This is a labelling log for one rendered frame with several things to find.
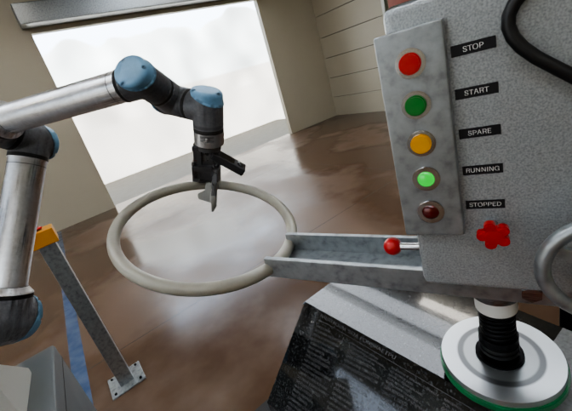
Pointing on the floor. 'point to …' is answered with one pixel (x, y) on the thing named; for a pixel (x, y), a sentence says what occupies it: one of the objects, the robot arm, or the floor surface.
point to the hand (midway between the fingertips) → (217, 200)
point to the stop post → (88, 313)
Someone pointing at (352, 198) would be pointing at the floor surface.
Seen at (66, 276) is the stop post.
